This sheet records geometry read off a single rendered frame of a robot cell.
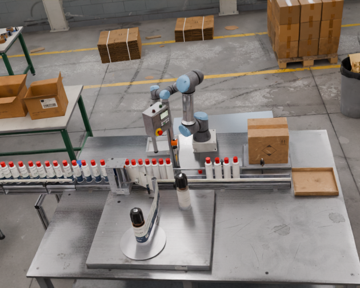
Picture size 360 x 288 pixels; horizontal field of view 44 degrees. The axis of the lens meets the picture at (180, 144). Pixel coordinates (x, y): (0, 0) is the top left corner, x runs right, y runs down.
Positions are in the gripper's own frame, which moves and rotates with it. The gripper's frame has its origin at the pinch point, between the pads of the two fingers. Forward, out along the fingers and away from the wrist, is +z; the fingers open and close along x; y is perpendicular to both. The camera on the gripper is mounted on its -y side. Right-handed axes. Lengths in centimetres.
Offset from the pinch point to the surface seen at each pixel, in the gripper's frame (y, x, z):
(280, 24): -121, -268, -45
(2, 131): 168, -37, 10
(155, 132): -8, 64, -17
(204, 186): -39, 56, 30
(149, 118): -6, 67, -29
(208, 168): -43, 57, 15
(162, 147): -0.1, 5.5, 17.4
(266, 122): -87, 22, -7
